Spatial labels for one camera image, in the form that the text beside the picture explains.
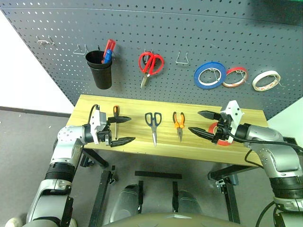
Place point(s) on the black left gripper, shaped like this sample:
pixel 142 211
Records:
pixel 104 136

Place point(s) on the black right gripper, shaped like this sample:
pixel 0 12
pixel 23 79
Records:
pixel 222 131

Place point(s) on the solid red tape roll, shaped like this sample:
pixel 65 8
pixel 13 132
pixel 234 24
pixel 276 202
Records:
pixel 223 142

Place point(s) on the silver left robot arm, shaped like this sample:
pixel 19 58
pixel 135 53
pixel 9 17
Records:
pixel 68 134

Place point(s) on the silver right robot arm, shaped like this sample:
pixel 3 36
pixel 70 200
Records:
pixel 267 137

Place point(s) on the grey pegboard wall panel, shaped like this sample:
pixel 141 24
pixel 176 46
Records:
pixel 165 28

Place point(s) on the blue tape roll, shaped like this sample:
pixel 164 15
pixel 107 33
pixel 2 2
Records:
pixel 197 75

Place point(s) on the black crossbar stand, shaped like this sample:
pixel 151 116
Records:
pixel 158 175

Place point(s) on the black plastic cup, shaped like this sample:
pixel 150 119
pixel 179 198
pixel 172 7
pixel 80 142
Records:
pixel 101 75

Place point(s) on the thin red tape roll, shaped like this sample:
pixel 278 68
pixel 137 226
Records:
pixel 236 69

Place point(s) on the dark grey rounded shape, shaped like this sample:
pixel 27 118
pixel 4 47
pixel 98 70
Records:
pixel 189 203
pixel 126 203

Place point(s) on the white tape roll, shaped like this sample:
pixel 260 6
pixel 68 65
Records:
pixel 265 73

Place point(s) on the double prong metal hook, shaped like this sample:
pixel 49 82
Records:
pixel 145 50

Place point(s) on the olive rounded body shell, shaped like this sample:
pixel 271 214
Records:
pixel 175 220

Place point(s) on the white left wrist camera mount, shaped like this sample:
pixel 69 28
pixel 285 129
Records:
pixel 94 120

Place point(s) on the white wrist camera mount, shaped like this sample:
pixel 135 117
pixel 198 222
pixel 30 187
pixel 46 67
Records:
pixel 234 112
pixel 94 120

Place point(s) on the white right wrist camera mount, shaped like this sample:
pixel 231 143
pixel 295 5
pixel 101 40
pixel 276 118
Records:
pixel 234 112

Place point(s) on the black metal table frame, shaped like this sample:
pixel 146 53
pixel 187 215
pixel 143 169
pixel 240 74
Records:
pixel 99 196

